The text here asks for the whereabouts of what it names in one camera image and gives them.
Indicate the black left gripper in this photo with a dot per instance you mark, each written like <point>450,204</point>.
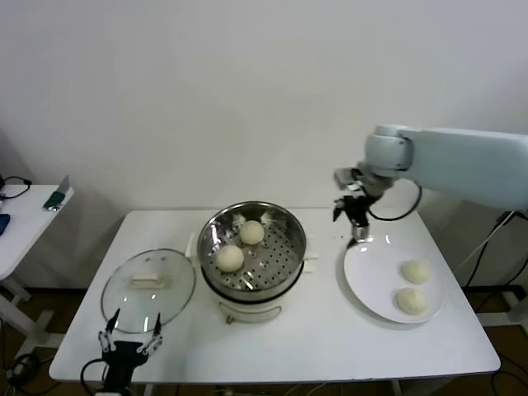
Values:
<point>123,356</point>

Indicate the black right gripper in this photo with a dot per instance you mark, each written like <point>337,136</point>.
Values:
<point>356,208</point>

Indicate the white steamed baozi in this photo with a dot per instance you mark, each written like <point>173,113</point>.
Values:
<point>411,301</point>
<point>416,271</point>
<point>251,232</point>
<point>230,258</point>

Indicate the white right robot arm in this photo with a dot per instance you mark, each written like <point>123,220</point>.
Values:
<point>453,161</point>

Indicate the steel perforated steamer basket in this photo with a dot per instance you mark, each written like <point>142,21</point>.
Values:
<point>272,260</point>

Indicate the white round plate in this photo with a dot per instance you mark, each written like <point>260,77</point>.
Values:
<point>371,280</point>

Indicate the white side table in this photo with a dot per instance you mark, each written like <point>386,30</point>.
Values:
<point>24,231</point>

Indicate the green flat tool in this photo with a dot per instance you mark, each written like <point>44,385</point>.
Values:
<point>55,199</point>

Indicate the blue object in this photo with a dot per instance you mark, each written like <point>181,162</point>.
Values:
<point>2,223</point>

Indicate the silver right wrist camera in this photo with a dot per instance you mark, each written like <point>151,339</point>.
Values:
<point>344,176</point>

